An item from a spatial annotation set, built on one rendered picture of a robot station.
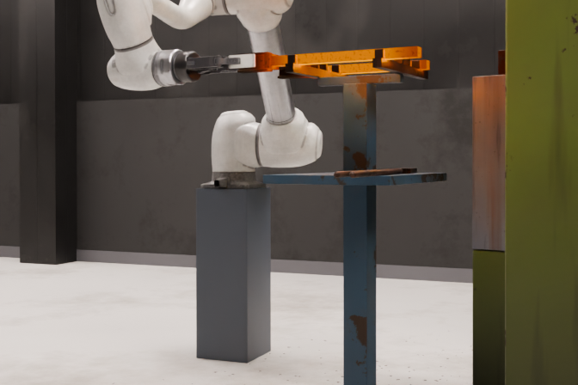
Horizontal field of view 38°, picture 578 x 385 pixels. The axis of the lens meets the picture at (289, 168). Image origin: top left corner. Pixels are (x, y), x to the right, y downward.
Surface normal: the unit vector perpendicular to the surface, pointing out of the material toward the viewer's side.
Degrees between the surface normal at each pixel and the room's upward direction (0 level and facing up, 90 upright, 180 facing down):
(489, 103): 90
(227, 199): 90
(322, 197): 90
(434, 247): 90
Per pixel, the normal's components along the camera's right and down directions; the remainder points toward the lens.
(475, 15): -0.39, 0.01
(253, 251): 0.92, 0.00
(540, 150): -0.61, 0.01
